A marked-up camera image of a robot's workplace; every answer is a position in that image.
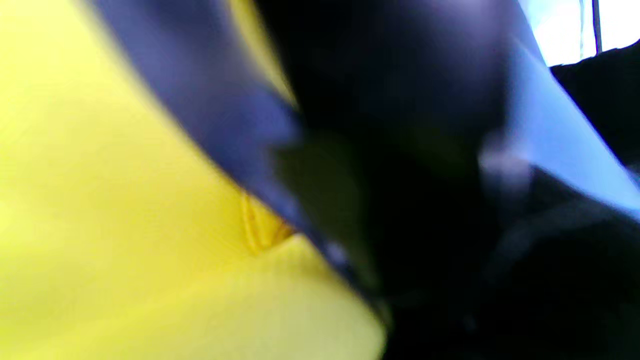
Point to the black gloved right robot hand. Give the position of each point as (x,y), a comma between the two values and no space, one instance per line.
(525,300)

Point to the black yellow blue backpack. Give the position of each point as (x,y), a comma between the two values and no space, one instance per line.
(100,200)

